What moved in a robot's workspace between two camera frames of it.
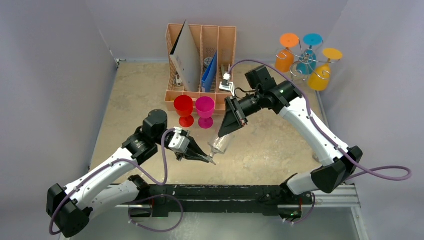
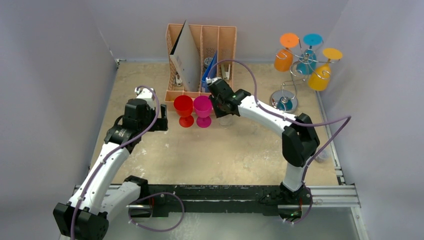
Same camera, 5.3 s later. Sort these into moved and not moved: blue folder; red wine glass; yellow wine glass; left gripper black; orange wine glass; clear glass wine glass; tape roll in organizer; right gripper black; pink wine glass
Moved: left gripper black; clear glass wine glass; right gripper black
Not moved: orange wine glass; pink wine glass; blue folder; red wine glass; yellow wine glass; tape roll in organizer
